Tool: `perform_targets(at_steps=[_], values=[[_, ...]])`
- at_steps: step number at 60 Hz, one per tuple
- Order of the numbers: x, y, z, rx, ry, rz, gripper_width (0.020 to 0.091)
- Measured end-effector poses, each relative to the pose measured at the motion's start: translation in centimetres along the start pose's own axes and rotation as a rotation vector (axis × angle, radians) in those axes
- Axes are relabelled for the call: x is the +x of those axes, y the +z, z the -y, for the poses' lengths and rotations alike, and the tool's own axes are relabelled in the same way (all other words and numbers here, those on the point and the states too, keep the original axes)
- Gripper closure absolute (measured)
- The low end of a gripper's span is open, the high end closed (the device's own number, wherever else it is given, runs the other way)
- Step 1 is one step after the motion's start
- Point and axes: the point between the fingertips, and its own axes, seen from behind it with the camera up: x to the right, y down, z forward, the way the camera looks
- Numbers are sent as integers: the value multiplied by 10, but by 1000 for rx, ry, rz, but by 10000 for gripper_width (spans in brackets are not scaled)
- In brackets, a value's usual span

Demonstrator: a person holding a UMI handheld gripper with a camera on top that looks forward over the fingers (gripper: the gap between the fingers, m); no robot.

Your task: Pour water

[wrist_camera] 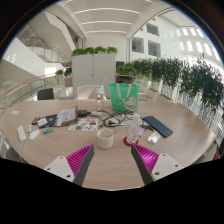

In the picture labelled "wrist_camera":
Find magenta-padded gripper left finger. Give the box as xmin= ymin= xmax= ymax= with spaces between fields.
xmin=43 ymin=143 xmax=95 ymax=187

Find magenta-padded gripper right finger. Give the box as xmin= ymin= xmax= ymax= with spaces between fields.
xmin=130 ymin=143 xmax=184 ymax=185

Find clear plastic water bottle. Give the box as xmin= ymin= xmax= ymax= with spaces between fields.
xmin=126 ymin=113 xmax=144 ymax=145

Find small white packet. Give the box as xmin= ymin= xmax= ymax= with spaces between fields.
xmin=147 ymin=130 xmax=162 ymax=145

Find dark blue keyboard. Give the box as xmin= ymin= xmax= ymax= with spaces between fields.
xmin=142 ymin=115 xmax=174 ymax=139

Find small teal tube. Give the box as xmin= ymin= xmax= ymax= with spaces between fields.
xmin=42 ymin=127 xmax=54 ymax=136

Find flat round red coaster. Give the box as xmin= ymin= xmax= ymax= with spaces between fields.
xmin=122 ymin=135 xmax=139 ymax=148

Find white computer mouse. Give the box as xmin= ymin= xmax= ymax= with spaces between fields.
xmin=28 ymin=129 xmax=41 ymax=141

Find colourful sticker sheet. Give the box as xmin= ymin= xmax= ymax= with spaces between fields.
xmin=67 ymin=118 xmax=100 ymax=132

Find black notebook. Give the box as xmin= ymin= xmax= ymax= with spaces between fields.
xmin=44 ymin=113 xmax=59 ymax=128

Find white grid-pattern mug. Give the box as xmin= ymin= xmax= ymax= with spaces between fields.
xmin=96 ymin=128 xmax=115 ymax=150

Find white labelled card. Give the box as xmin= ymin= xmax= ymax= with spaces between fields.
xmin=37 ymin=117 xmax=49 ymax=128

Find white printed booklet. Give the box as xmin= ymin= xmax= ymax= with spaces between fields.
xmin=54 ymin=104 xmax=79 ymax=128

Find red and black phone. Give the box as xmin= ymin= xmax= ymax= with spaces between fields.
xmin=31 ymin=116 xmax=42 ymax=126

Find white power strip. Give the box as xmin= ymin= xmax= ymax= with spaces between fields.
xmin=16 ymin=124 xmax=28 ymax=142

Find black chair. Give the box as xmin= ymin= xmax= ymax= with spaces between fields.
xmin=36 ymin=87 xmax=55 ymax=101

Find tall clear spray bottle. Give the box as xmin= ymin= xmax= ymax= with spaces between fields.
xmin=95 ymin=87 xmax=106 ymax=112

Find green tote bag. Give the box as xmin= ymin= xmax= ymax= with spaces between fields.
xmin=108 ymin=82 xmax=141 ymax=113

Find white planter with plants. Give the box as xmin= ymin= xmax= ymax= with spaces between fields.
xmin=54 ymin=67 xmax=73 ymax=88

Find row of green hedge plants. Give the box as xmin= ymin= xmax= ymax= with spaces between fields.
xmin=124 ymin=56 xmax=224 ymax=121

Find brown planter with plants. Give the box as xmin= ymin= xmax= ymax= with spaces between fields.
xmin=115 ymin=65 xmax=138 ymax=84

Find white cabinet with plants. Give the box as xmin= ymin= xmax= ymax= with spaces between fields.
xmin=71 ymin=45 xmax=119 ymax=99

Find white power cable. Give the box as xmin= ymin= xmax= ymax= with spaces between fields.
xmin=17 ymin=139 xmax=28 ymax=164

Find tangled black cables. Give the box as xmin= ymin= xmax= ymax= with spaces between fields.
xmin=96 ymin=109 xmax=134 ymax=128

